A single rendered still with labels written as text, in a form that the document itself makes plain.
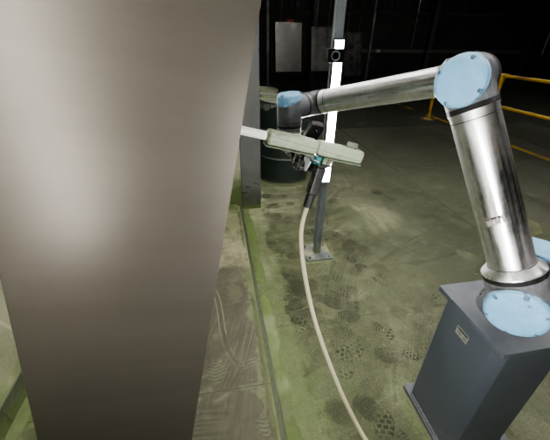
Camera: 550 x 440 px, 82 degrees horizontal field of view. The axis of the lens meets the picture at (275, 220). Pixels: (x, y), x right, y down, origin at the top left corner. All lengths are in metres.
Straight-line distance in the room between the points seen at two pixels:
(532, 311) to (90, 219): 1.00
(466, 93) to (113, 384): 1.03
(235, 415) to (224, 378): 0.18
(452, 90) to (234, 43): 0.57
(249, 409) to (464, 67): 1.44
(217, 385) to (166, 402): 0.76
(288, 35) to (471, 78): 6.88
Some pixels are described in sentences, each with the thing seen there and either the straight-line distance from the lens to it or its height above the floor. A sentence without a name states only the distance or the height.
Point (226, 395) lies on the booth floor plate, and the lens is 1.64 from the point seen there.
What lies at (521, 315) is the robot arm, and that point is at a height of 0.83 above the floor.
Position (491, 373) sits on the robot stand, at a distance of 1.33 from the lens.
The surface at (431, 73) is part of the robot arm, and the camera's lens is 1.09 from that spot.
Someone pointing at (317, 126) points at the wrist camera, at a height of 1.20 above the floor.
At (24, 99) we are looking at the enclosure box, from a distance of 0.53.
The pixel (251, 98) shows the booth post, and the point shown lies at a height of 1.01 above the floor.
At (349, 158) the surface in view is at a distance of 0.99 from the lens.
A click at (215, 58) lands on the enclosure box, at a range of 0.50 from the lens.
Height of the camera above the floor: 1.44
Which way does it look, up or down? 30 degrees down
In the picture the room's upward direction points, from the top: 1 degrees clockwise
